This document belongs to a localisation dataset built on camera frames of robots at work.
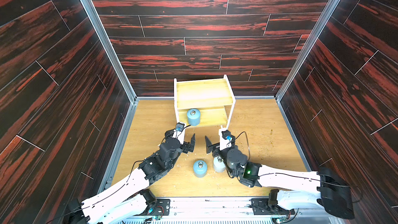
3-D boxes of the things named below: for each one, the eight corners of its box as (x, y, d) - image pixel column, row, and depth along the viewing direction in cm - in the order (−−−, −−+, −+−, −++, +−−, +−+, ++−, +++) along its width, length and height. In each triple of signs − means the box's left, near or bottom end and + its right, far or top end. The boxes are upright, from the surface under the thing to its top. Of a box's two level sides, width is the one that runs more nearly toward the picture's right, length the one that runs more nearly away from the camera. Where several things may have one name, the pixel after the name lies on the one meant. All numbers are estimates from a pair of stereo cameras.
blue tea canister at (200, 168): (193, 177, 84) (193, 172, 78) (194, 165, 89) (193, 159, 82) (206, 177, 84) (207, 172, 78) (206, 165, 89) (206, 159, 82)
